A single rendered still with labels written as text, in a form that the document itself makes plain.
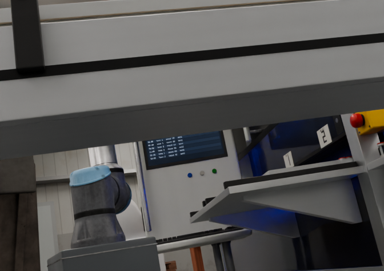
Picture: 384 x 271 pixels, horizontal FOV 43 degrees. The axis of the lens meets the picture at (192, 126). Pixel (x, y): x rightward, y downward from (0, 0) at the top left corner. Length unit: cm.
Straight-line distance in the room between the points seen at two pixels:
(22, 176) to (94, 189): 308
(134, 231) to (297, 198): 353
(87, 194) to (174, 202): 99
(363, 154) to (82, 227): 81
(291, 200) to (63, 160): 762
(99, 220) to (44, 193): 736
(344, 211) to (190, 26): 110
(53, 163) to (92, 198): 748
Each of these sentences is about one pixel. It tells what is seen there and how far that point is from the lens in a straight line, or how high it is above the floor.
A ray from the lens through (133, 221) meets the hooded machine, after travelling 489.
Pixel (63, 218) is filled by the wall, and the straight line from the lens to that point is 867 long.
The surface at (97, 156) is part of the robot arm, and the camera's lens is 154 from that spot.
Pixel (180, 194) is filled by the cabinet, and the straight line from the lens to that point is 231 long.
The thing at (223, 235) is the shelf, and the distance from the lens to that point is 207.
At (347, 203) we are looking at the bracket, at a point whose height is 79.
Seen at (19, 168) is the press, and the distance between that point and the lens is 445.
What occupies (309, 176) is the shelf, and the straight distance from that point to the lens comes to 138.
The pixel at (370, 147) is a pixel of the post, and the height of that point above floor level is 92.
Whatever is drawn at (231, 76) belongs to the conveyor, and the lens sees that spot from 47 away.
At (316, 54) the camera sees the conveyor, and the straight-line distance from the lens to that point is 51.
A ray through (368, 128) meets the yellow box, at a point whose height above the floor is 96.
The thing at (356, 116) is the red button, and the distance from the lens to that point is 139.
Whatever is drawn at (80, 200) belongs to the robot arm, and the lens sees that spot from 138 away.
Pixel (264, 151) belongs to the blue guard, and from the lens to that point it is 219.
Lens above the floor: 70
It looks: 16 degrees up
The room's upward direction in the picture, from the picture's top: 11 degrees counter-clockwise
